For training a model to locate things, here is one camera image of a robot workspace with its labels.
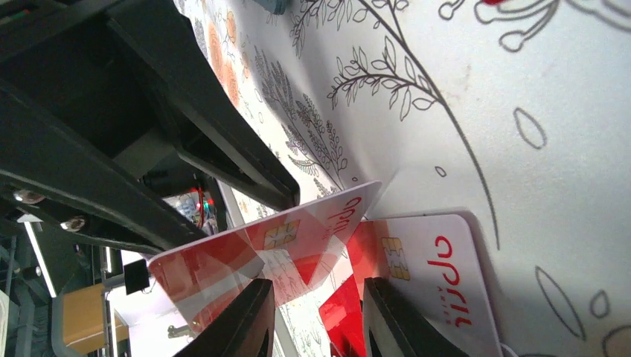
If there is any teal card holder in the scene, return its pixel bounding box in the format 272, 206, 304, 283
254, 0, 290, 15

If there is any white card with red circle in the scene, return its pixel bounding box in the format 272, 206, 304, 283
148, 181, 382, 333

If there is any floral patterned table mat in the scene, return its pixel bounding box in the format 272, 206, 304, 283
176, 1, 630, 356

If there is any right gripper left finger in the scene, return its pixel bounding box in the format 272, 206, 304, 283
175, 278, 275, 357

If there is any pile of red cards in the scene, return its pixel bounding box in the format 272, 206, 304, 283
319, 221, 379, 357

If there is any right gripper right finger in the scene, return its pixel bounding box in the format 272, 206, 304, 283
362, 277, 466, 357

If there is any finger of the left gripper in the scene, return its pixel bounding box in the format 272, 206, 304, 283
1, 83, 206, 254
106, 1, 300, 211

